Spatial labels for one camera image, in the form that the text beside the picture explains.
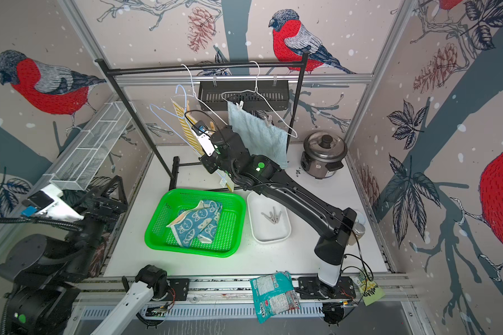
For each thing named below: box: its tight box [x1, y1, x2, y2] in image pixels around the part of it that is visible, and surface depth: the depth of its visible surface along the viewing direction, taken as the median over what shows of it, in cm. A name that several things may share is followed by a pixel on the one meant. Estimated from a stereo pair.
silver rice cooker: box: [300, 130, 348, 180], surface depth 97 cm
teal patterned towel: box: [165, 199, 223, 249], surface depth 87 cm
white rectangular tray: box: [246, 190, 293, 245], surface depth 92 cm
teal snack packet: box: [249, 270, 301, 324], surface depth 72 cm
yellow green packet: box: [358, 271, 386, 307], surface depth 74 cm
